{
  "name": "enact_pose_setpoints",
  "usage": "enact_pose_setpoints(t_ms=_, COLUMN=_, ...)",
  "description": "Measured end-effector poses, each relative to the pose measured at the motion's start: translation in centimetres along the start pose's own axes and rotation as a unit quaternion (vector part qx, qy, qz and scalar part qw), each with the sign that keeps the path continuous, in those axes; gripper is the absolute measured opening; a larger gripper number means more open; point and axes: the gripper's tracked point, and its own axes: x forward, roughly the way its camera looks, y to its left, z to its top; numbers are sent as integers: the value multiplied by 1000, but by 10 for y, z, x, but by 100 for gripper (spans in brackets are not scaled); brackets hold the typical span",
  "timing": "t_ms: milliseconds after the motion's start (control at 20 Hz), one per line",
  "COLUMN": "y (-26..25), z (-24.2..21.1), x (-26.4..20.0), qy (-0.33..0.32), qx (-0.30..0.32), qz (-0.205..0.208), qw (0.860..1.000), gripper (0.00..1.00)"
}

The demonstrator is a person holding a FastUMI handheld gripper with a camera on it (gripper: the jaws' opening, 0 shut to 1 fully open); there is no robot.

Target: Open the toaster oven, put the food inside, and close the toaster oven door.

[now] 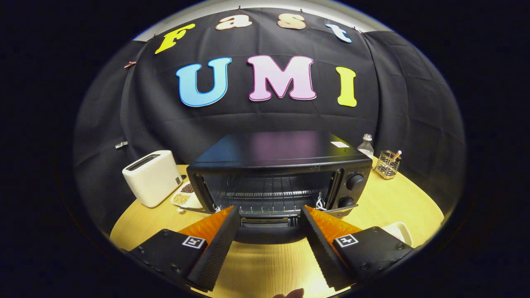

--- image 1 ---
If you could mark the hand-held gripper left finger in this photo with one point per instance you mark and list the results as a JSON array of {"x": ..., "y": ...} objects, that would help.
[{"x": 217, "y": 252}]

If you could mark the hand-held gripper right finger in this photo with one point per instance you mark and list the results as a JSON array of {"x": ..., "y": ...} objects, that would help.
[{"x": 323, "y": 252}]

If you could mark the cream square plate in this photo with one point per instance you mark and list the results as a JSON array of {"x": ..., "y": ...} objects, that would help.
[{"x": 397, "y": 231}]

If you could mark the black toaster oven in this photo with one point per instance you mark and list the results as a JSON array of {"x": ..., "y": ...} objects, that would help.
[{"x": 281, "y": 149}]

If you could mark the white toaster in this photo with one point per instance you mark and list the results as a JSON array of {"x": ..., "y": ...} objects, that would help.
[{"x": 153, "y": 182}]

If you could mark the divided dish of beans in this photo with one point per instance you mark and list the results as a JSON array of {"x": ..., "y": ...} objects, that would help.
[{"x": 182, "y": 198}]

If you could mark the clear bottle with pink label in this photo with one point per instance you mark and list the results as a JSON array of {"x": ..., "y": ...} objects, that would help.
[{"x": 366, "y": 149}]

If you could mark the wooden stick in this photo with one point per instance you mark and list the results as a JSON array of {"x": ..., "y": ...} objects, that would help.
[{"x": 396, "y": 155}]

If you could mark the black backdrop cloth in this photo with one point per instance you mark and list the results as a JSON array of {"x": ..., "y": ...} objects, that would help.
[{"x": 248, "y": 120}]

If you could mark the small silver clip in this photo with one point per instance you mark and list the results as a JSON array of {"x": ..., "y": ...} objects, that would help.
[{"x": 121, "y": 144}]

